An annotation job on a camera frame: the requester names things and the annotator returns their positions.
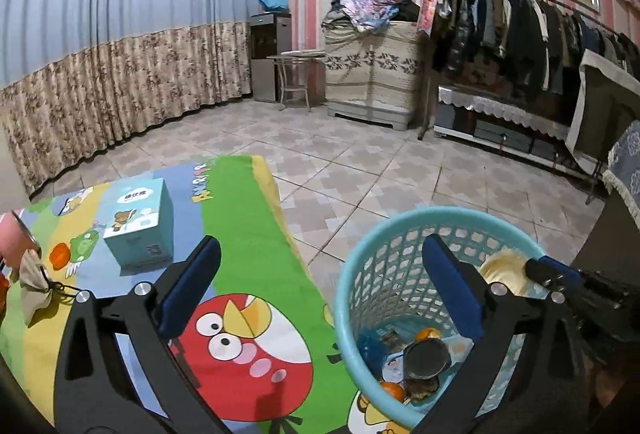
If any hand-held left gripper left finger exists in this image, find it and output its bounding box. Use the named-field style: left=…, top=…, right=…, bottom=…
left=52, top=234, right=236, bottom=434

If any pile of clothes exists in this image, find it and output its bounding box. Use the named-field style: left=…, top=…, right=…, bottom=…
left=322, top=0, right=418, bottom=34

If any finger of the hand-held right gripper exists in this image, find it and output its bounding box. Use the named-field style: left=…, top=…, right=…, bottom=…
left=524, top=256, right=585, bottom=296

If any cloth covered appliance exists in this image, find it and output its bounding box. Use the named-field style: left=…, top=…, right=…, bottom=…
left=566, top=49, right=640, bottom=185

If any grey water dispenser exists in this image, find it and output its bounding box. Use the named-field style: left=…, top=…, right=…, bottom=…
left=249, top=12, right=293, bottom=104

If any small round side table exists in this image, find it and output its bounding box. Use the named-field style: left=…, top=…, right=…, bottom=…
left=266, top=49, right=327, bottom=111

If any blue lace cloth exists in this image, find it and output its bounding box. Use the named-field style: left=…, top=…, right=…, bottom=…
left=602, top=118, right=640, bottom=220

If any beige cloth bow pouch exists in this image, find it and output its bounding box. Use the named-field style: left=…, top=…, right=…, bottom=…
left=18, top=253, right=77, bottom=327

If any teal tissue box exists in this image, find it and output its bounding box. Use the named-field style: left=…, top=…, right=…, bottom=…
left=102, top=177, right=175, bottom=276

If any pink plastic cup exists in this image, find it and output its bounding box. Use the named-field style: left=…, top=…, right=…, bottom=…
left=0, top=209, right=42, bottom=271

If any pink hanging bag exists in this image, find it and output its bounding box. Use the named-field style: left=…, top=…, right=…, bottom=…
left=417, top=0, right=449, bottom=36

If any teal plastic basket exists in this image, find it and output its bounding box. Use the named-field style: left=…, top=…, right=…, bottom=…
left=333, top=206, right=577, bottom=433

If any row of hanging clothes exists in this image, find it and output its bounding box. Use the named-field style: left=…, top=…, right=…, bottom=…
left=431, top=0, right=632, bottom=96

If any cartoon printed play mat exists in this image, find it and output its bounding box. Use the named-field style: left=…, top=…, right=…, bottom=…
left=0, top=154, right=416, bottom=434

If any cloth covered cabinet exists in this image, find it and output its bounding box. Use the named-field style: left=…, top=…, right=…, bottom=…
left=323, top=19, right=422, bottom=132

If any white printed wrapper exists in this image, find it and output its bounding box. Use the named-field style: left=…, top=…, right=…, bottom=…
left=384, top=335, right=475, bottom=387

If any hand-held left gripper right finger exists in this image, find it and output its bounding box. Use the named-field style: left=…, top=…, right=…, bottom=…
left=415, top=231, right=592, bottom=434

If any blue and floral curtain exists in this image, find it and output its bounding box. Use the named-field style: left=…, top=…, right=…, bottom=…
left=0, top=0, right=263, bottom=197

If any blue plastic bag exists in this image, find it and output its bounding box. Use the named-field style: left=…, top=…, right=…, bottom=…
left=355, top=328, right=387, bottom=366

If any low shelf with lace cloth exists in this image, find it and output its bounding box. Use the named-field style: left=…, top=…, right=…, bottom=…
left=433, top=84, right=603, bottom=177

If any half orange peel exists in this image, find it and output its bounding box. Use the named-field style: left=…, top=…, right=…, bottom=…
left=379, top=380, right=407, bottom=405

